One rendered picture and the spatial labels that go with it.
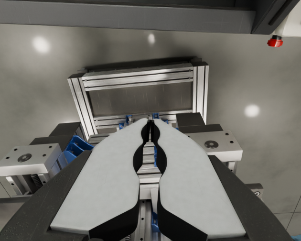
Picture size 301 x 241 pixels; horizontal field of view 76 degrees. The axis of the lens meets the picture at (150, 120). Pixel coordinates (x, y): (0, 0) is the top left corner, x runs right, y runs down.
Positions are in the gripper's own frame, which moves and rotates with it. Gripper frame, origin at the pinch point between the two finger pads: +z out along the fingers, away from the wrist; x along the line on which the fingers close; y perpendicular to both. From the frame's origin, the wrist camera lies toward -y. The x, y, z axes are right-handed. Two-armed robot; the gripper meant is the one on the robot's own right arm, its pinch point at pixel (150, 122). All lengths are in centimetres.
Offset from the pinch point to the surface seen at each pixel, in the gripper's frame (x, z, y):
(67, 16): -16.2, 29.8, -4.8
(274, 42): 32, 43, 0
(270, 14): 19.8, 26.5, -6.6
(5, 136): -123, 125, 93
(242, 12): 16.3, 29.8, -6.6
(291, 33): 24.8, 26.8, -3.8
